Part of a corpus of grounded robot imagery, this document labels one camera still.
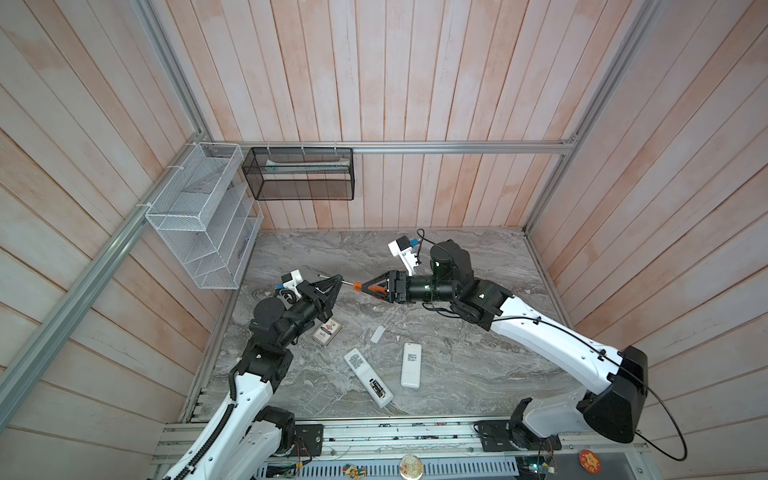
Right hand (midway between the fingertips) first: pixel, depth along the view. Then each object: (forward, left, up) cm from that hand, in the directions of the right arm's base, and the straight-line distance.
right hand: (367, 292), depth 64 cm
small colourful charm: (-30, +3, -31) cm, 43 cm away
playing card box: (+4, +14, -30) cm, 33 cm away
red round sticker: (-27, -54, -32) cm, 68 cm away
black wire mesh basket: (+53, +27, -6) cm, 60 cm away
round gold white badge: (-29, -11, -32) cm, 44 cm away
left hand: (+4, +5, -1) cm, 7 cm away
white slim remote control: (-8, +2, -31) cm, 32 cm away
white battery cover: (+6, -2, -32) cm, 33 cm away
